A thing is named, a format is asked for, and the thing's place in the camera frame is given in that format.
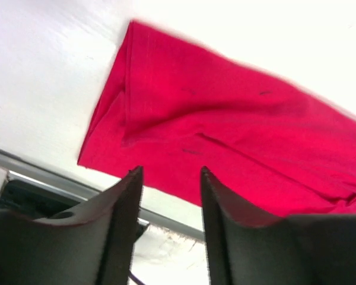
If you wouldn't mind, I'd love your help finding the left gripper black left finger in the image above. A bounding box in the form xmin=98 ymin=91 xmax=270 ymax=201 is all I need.
xmin=0 ymin=167 xmax=143 ymax=284

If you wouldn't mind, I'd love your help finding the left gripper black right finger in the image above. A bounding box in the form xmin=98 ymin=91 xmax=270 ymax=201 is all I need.
xmin=201 ymin=167 xmax=356 ymax=284

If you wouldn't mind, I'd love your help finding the pink t shirt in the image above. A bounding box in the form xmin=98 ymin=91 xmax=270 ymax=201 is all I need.
xmin=78 ymin=21 xmax=356 ymax=216

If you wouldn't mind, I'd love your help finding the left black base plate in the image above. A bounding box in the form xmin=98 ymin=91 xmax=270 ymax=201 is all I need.
xmin=0 ymin=172 xmax=148 ymax=255

